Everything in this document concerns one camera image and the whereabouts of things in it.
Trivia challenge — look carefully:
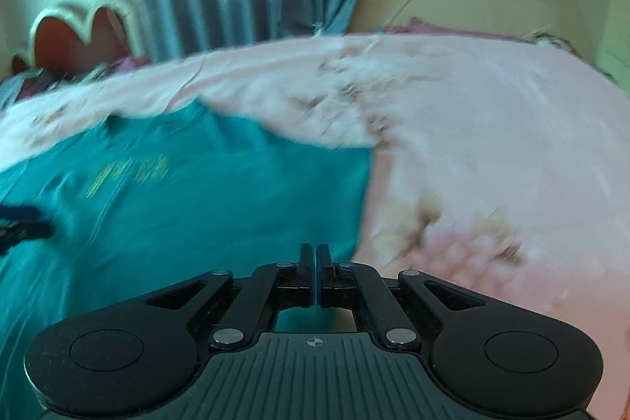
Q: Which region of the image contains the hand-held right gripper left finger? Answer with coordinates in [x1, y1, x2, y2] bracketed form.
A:
[143, 244, 315, 350]

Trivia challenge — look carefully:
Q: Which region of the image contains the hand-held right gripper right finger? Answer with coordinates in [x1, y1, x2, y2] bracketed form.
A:
[317, 244, 485, 351]

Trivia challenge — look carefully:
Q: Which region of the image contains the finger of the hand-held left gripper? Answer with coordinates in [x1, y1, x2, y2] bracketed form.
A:
[0, 222, 54, 256]
[0, 202, 42, 223]

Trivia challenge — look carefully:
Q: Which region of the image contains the teal shirt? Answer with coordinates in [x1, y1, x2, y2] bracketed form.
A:
[0, 99, 376, 420]

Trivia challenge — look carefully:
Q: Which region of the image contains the pile of purple clothes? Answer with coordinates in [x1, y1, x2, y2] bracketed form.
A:
[0, 56, 148, 108]

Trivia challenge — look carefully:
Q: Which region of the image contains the cream and red scalloped headboard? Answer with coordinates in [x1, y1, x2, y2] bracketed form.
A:
[10, 0, 148, 74]

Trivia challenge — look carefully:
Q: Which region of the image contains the pink floral blanket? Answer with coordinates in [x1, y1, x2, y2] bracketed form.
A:
[0, 33, 630, 420]

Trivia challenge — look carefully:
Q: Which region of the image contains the purple cloth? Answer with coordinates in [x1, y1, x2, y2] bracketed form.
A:
[379, 19, 523, 43]

